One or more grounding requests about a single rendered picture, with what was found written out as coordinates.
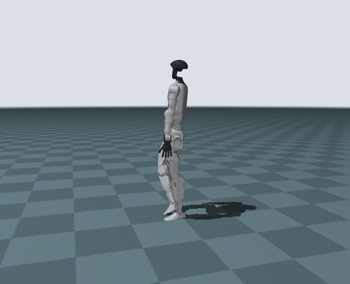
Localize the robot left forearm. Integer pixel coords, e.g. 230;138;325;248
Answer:
164;110;173;141

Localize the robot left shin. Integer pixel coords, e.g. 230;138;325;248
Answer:
171;176;184;215

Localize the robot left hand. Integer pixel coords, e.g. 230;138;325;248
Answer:
159;135;172;158

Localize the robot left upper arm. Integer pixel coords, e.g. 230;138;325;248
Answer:
164;85;180;116

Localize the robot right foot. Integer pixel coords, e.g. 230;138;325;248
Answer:
163;203;183;215

